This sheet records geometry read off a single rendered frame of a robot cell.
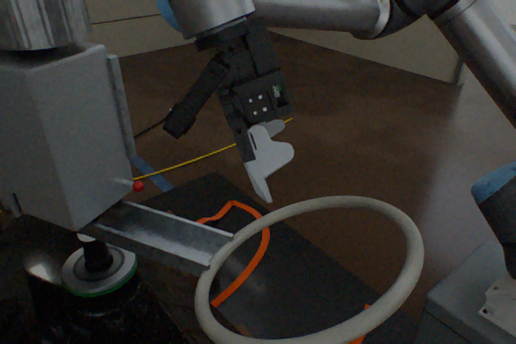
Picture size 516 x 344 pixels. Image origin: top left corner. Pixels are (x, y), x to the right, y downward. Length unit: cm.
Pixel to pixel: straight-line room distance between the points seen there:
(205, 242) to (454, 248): 209
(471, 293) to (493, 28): 76
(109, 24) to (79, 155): 535
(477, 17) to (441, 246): 204
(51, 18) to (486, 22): 89
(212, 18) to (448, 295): 112
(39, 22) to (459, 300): 127
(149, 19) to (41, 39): 567
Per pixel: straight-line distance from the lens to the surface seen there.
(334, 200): 105
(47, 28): 95
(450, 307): 136
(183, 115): 51
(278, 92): 51
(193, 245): 109
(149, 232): 116
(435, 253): 284
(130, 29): 649
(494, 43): 106
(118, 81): 110
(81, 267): 141
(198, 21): 47
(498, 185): 124
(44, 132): 100
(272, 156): 48
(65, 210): 111
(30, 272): 155
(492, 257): 158
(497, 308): 134
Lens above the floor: 181
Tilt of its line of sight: 33 degrees down
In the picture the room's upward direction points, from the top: straight up
